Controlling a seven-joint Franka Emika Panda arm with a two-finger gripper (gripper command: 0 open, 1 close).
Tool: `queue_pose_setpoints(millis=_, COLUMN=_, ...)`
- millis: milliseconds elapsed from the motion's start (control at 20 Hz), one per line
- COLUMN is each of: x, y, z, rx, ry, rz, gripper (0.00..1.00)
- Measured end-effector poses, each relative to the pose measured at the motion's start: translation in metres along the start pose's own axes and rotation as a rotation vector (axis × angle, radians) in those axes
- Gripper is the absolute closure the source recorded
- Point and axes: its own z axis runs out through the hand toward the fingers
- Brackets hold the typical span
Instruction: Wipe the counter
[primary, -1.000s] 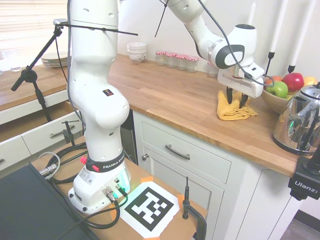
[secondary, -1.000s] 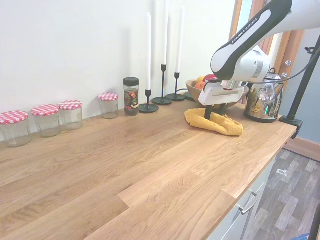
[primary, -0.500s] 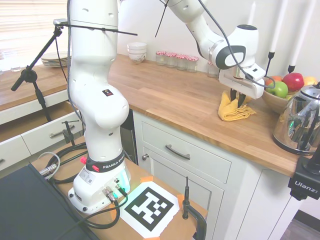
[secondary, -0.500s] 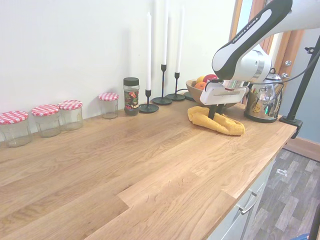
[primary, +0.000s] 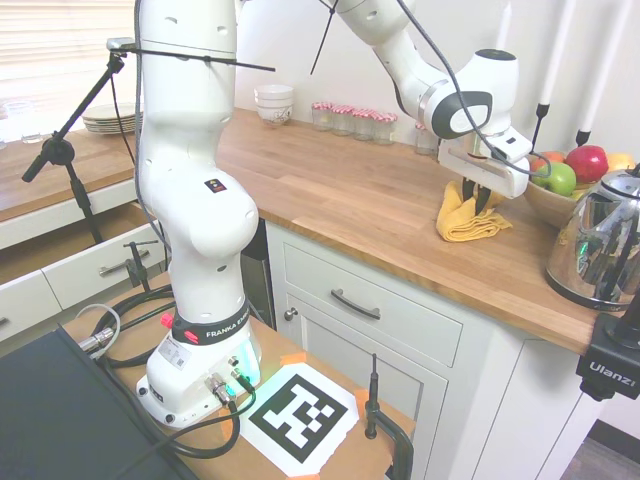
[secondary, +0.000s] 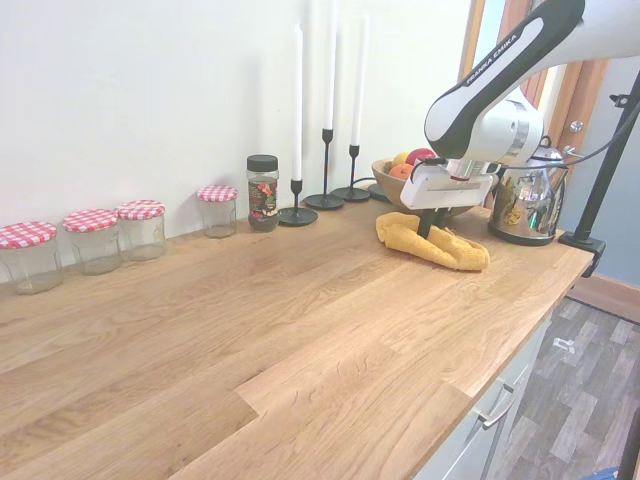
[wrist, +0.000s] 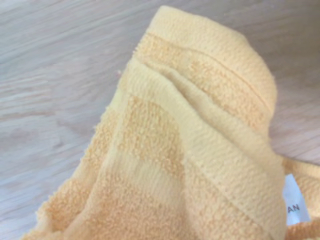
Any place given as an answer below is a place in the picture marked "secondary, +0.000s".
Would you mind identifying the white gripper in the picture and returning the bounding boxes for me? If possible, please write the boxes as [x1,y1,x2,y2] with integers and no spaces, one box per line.
[399,171,500,238]

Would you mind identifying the yellow terry towel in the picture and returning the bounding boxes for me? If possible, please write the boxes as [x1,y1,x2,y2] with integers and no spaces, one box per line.
[375,210,492,273]

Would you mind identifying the wooden fruit bowl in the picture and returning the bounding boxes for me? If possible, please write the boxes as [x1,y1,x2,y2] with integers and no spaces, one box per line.
[370,158,477,220]

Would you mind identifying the red apple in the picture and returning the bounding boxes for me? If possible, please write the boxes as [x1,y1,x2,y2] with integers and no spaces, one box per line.
[405,146,437,167]

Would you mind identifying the medium black candle holder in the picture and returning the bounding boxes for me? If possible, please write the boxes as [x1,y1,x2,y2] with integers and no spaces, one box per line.
[330,143,372,203]

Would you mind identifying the chrome electric kettle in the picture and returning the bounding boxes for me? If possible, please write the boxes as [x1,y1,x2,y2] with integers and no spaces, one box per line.
[486,136,572,248]

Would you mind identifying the tall black candle holder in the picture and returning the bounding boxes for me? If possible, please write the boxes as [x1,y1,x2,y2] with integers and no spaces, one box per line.
[303,127,347,211]

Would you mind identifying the short black candle holder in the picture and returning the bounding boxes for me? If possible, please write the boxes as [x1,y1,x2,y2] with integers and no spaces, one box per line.
[276,176,319,227]

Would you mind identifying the white taper candle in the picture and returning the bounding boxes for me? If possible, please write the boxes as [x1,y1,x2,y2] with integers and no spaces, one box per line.
[321,0,338,132]
[291,21,305,182]
[350,11,369,147]

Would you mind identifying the black Ulanzi clamp stand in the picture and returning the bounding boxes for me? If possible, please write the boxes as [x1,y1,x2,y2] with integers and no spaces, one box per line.
[556,69,640,280]

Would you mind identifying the white kitchen cabinet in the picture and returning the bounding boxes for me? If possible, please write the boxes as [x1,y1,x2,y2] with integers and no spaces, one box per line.
[413,298,562,480]

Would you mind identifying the spice jar black lid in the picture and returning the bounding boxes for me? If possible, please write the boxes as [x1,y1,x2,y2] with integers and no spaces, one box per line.
[245,154,281,233]

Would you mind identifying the wooden door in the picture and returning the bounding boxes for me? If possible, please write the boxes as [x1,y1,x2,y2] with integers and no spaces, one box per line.
[457,0,614,236]

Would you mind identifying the glass jar red checked lid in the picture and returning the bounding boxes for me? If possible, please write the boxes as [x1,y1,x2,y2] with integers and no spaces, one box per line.
[0,220,66,297]
[195,184,239,239]
[115,199,168,263]
[61,208,122,277]

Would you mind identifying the white cabinet drawer front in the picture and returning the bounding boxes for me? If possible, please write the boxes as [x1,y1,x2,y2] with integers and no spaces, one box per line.
[424,359,537,480]

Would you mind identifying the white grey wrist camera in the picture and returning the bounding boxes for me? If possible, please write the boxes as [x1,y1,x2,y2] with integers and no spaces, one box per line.
[412,157,448,176]

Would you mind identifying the black camera cable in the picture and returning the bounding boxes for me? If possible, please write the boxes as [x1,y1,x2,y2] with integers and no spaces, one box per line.
[519,104,640,167]

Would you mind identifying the metal bar drawer handle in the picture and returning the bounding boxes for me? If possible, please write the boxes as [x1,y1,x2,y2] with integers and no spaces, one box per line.
[476,381,517,429]

